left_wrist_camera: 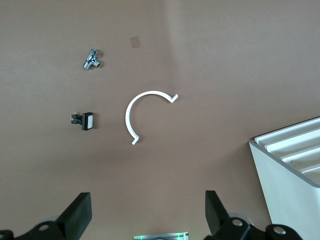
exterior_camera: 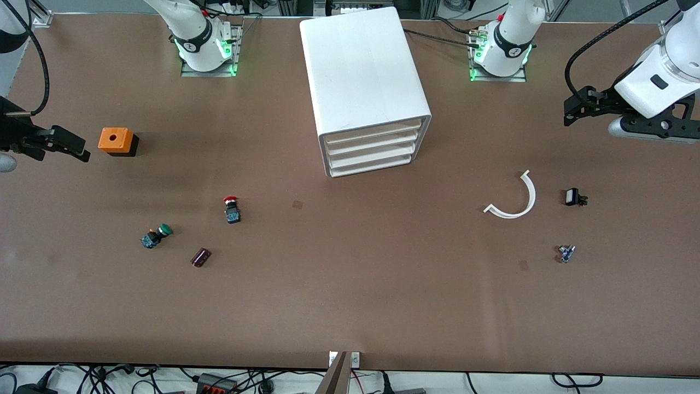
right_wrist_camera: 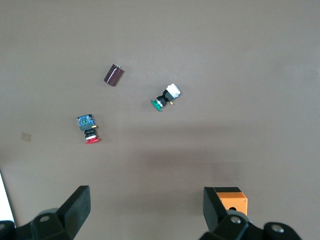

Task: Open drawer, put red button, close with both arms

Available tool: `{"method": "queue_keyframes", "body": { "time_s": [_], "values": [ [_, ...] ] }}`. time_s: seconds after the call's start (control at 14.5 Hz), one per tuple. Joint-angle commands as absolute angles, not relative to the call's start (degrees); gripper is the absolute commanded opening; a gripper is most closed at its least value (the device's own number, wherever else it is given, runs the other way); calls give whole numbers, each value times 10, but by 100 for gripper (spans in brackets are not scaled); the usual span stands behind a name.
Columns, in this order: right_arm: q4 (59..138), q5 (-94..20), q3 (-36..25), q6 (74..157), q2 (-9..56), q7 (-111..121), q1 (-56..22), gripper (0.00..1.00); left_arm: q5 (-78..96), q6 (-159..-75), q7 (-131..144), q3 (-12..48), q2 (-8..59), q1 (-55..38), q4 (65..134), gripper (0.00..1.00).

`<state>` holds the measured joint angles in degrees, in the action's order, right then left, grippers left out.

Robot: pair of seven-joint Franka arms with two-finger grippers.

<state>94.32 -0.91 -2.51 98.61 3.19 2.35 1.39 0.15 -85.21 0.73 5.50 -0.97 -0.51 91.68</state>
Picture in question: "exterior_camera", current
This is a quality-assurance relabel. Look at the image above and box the black orange power strip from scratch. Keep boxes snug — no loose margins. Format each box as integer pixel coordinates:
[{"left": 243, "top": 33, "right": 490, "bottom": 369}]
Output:
[{"left": 196, "top": 373, "right": 240, "bottom": 394}]

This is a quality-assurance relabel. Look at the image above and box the black cable behind cabinet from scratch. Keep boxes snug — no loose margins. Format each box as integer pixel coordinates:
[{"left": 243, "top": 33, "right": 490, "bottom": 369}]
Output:
[{"left": 404, "top": 28, "right": 482, "bottom": 49}]

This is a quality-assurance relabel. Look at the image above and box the black looped floor cable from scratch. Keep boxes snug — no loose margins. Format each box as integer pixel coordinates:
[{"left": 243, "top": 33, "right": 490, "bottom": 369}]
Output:
[{"left": 551, "top": 373, "right": 603, "bottom": 389}]

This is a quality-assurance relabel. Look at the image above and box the white curved plastic strip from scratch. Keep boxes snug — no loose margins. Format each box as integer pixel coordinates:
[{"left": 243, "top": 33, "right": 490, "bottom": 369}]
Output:
[{"left": 483, "top": 170, "right": 537, "bottom": 219}]

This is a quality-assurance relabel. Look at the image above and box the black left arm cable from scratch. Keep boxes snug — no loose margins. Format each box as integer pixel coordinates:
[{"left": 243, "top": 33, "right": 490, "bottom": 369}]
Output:
[{"left": 564, "top": 0, "right": 670, "bottom": 102}]

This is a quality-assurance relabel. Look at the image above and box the white drawer cabinet shell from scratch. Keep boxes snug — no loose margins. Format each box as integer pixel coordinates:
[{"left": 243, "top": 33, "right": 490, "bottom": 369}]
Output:
[{"left": 299, "top": 7, "right": 433, "bottom": 178}]

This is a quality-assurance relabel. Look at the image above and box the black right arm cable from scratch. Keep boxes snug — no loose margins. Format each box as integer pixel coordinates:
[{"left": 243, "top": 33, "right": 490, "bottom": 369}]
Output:
[{"left": 15, "top": 0, "right": 51, "bottom": 117}]

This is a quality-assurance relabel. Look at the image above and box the orange box with hole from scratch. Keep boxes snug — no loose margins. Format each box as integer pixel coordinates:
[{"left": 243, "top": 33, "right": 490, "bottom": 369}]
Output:
[{"left": 98, "top": 127, "right": 139, "bottom": 158}]

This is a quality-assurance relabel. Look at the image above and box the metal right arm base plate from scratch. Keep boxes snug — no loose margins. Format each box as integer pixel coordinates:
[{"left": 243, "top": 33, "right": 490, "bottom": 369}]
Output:
[{"left": 180, "top": 25, "right": 242, "bottom": 77}]

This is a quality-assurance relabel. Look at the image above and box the white plastic drawer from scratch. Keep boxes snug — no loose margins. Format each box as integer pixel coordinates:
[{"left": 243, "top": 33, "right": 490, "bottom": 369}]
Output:
[
  {"left": 328, "top": 154, "right": 413, "bottom": 177},
  {"left": 326, "top": 143, "right": 419, "bottom": 167},
  {"left": 324, "top": 121, "right": 422, "bottom": 145},
  {"left": 325, "top": 131, "right": 421, "bottom": 157}
]

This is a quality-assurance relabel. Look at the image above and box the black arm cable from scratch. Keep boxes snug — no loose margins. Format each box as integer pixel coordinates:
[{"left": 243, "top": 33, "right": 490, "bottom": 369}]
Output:
[
  {"left": 15, "top": 0, "right": 51, "bottom": 117},
  {"left": 564, "top": 0, "right": 670, "bottom": 102}
]

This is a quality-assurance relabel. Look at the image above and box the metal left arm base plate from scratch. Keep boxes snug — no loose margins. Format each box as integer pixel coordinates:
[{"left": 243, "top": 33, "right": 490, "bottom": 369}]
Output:
[{"left": 469, "top": 27, "right": 528, "bottom": 83}]

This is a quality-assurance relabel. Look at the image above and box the brown camera stand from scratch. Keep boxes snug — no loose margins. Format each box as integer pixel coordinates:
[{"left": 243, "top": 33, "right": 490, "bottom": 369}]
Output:
[{"left": 316, "top": 351, "right": 351, "bottom": 394}]

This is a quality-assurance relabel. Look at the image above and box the green push button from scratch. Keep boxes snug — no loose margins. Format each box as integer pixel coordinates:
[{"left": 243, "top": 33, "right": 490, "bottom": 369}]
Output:
[{"left": 140, "top": 223, "right": 173, "bottom": 250}]

